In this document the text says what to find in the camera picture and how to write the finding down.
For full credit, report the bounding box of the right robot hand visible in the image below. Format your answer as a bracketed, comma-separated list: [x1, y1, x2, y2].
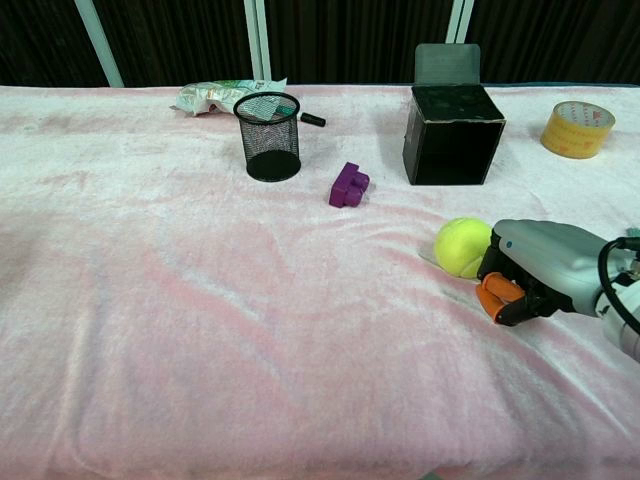
[475, 218, 612, 328]

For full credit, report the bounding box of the yellow tennis ball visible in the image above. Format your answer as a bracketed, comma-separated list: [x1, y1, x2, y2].
[433, 215, 493, 280]

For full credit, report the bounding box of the black cube box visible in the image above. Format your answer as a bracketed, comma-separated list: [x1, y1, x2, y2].
[402, 83, 506, 187]

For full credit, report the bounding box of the yellow packing tape roll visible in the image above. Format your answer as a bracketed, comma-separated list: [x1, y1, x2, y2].
[539, 100, 617, 160]

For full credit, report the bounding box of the purple toy block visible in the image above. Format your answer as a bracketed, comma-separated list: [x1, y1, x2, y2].
[328, 161, 372, 210]

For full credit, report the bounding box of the grey chair back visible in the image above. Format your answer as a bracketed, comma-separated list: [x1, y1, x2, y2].
[413, 42, 482, 85]

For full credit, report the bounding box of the black mesh pen holder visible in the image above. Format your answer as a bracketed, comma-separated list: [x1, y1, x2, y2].
[232, 91, 303, 183]

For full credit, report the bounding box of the pink plush table cloth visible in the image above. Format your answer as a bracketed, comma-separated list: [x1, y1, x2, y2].
[0, 82, 640, 480]

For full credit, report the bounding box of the crumpled plastic snack bag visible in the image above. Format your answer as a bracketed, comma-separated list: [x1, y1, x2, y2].
[168, 77, 289, 119]

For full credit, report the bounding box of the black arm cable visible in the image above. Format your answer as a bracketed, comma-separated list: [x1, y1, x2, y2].
[598, 237, 640, 335]

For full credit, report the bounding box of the white frame post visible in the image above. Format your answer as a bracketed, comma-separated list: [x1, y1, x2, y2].
[444, 0, 476, 46]
[243, 0, 273, 84]
[73, 0, 125, 89]

